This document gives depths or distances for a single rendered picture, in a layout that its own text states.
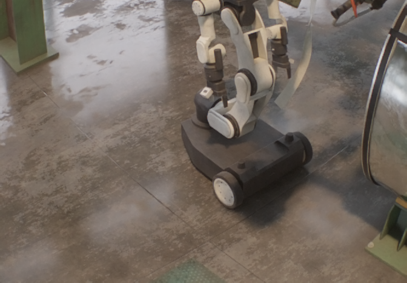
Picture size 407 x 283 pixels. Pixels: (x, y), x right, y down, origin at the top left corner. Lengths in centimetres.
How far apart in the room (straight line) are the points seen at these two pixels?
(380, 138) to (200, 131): 130
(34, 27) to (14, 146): 131
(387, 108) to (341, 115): 155
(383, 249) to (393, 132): 81
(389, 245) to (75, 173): 190
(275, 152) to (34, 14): 243
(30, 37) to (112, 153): 161
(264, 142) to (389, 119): 113
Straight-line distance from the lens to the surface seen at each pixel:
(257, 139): 311
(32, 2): 442
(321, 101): 380
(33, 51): 459
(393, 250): 277
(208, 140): 310
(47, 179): 324
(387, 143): 223
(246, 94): 274
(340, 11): 213
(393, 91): 215
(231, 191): 281
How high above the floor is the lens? 203
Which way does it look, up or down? 35 degrees down
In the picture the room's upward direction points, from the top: 1 degrees counter-clockwise
